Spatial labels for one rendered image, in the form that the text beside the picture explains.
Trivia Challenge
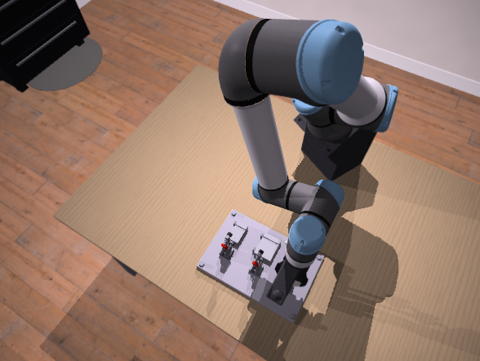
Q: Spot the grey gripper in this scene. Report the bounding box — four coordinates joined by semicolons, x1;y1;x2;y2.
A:
275;255;309;287

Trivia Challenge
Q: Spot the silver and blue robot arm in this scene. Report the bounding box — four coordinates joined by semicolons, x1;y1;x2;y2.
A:
218;18;398;305

